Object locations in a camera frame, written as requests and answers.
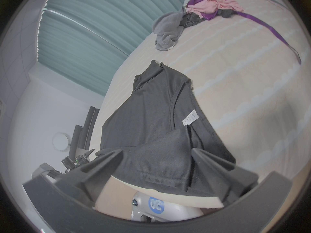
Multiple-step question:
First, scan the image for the blue-green curtain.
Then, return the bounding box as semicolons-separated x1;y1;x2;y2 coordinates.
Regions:
36;10;130;98
49;0;202;58

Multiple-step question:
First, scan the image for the black chest of drawers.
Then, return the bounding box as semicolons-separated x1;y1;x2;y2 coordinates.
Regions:
69;106;100;160

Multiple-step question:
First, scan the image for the bed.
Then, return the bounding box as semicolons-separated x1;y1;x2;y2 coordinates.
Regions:
96;0;311;209

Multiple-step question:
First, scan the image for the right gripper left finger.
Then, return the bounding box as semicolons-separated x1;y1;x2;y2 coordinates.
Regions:
57;149;125;201

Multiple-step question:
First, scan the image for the pile of clothes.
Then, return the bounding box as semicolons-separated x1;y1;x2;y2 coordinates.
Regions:
180;0;302;65

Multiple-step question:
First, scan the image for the black T-shirt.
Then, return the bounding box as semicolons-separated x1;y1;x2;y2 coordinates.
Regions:
96;60;237;199

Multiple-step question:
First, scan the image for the grey garment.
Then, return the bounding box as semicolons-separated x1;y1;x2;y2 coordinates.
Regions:
152;11;185;51

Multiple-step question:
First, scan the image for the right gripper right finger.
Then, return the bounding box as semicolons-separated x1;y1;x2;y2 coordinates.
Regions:
192;148;258;202

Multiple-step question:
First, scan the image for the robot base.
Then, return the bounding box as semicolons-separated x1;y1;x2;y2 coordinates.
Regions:
130;191;205;222

